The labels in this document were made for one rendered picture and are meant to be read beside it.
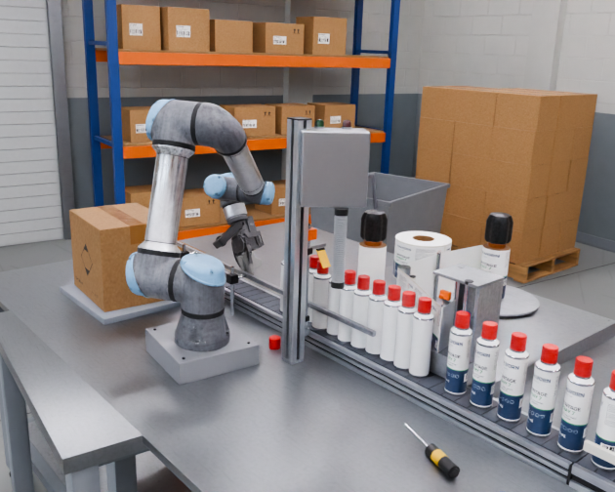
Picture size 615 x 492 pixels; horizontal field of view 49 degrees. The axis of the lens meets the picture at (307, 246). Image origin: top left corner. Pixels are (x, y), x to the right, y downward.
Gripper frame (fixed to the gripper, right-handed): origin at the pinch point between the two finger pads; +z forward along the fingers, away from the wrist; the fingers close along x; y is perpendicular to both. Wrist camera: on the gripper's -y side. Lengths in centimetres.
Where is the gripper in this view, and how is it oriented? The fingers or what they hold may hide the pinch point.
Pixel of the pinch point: (249, 275)
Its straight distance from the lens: 223.2
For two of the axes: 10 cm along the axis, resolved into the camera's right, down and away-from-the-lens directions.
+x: -5.8, 2.7, 7.7
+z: 3.0, 9.5, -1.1
